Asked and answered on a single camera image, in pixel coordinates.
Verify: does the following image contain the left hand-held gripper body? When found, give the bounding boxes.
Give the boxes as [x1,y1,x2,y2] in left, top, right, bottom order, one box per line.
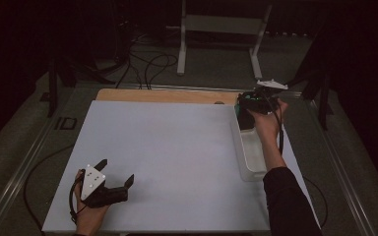
[80,164,129,209]

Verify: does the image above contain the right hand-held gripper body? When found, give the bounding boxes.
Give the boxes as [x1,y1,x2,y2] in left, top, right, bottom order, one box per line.
[237,78,289,116]

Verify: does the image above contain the white storage box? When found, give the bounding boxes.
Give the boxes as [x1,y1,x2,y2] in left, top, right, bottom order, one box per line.
[230,104,272,182]

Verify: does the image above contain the person's right hand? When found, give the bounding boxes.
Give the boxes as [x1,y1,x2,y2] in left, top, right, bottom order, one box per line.
[247,98,289,143]

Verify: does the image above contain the person's left hand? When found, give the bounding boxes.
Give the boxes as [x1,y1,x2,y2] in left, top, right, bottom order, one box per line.
[73,168,110,236]

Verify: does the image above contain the white table mat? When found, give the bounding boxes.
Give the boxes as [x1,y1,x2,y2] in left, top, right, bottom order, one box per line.
[41,99,321,234]

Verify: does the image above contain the black tripod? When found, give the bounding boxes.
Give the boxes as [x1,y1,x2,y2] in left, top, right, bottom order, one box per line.
[284,72,335,131]
[47,58,116,118]

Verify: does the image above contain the white metal stand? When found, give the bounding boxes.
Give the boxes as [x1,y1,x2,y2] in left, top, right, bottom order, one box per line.
[176,0,274,80]

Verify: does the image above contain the left hand-held gripper cable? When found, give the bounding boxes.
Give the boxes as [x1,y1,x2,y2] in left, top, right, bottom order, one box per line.
[24,144,88,232]

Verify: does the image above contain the hand-held gripper cable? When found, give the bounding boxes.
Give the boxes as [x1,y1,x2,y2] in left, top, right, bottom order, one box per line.
[24,144,88,232]
[267,92,329,229]

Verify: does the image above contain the right hand-held gripper cable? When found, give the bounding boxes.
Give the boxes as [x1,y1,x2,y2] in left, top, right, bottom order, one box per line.
[267,92,329,229]

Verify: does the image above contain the black floor cable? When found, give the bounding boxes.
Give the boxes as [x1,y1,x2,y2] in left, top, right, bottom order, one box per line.
[114,48,144,90]
[143,52,179,90]

